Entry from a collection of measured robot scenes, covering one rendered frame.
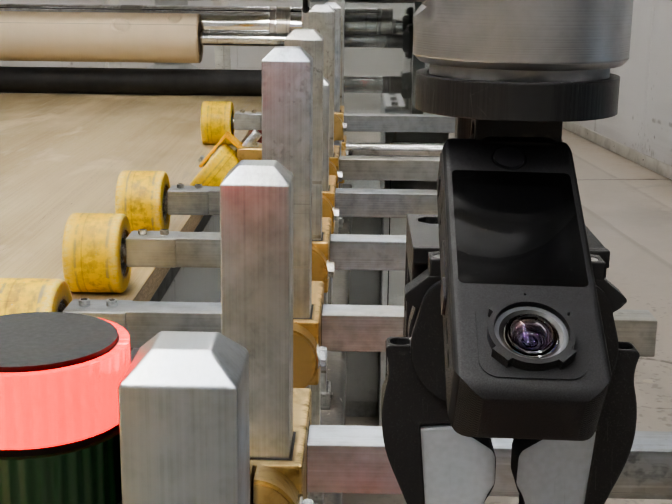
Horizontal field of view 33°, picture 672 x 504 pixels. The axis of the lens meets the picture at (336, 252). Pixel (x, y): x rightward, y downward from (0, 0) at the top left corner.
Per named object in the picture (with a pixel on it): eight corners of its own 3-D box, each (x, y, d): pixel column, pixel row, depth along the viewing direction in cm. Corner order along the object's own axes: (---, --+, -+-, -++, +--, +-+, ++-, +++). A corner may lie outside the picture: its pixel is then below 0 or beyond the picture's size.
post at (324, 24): (331, 339, 168) (335, 4, 156) (330, 347, 164) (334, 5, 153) (307, 339, 168) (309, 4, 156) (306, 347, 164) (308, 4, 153)
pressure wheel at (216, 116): (229, 118, 207) (232, 153, 213) (233, 92, 213) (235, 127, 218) (196, 118, 207) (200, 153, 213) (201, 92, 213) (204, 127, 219)
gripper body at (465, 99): (577, 353, 48) (597, 63, 45) (622, 434, 40) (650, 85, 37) (395, 349, 48) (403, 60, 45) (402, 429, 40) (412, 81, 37)
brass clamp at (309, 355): (330, 338, 96) (331, 280, 95) (325, 396, 83) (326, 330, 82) (257, 336, 97) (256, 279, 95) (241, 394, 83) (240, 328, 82)
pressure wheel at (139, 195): (158, 225, 135) (169, 244, 143) (163, 161, 137) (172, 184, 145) (108, 224, 135) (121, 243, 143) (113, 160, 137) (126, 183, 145)
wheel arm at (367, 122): (483, 131, 214) (484, 111, 213) (485, 134, 210) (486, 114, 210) (216, 127, 215) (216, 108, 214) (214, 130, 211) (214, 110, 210)
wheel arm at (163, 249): (585, 266, 117) (588, 232, 116) (592, 276, 113) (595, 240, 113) (98, 258, 118) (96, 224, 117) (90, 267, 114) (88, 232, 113)
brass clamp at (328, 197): (340, 214, 145) (340, 174, 144) (338, 238, 132) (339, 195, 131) (291, 213, 145) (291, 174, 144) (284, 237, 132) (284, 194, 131)
